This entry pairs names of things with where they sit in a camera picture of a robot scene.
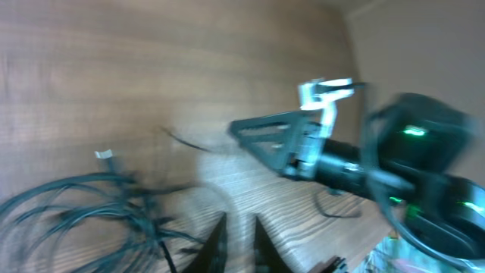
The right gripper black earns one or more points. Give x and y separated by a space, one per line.
289 143

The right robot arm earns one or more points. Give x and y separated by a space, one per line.
402 165

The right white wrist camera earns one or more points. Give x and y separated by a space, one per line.
321 95

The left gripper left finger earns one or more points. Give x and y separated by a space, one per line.
212 257

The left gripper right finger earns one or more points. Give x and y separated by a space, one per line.
267 258

